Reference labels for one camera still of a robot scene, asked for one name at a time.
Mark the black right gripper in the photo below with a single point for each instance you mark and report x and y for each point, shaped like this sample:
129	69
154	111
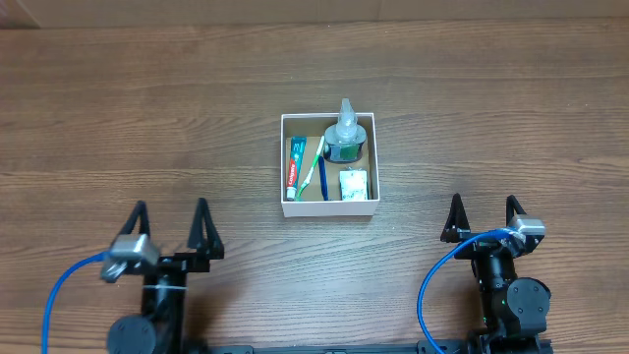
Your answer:
483	238

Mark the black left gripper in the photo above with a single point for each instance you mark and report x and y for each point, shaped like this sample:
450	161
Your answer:
178	261

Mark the green white soap packet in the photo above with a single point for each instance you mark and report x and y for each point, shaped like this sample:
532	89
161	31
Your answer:
354	185

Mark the green white toothbrush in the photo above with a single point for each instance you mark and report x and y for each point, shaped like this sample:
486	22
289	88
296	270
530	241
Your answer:
309	176

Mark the white teal toothpaste tube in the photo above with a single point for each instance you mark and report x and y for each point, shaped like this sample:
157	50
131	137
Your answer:
298	146

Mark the clear pump soap bottle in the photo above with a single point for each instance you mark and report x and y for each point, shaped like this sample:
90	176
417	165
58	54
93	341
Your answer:
343	141

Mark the white cardboard box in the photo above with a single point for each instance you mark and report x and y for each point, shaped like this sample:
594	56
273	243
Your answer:
312	126

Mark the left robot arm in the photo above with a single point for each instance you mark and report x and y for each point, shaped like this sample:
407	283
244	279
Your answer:
159	326

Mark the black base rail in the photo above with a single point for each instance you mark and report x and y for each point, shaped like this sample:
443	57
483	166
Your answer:
449	346

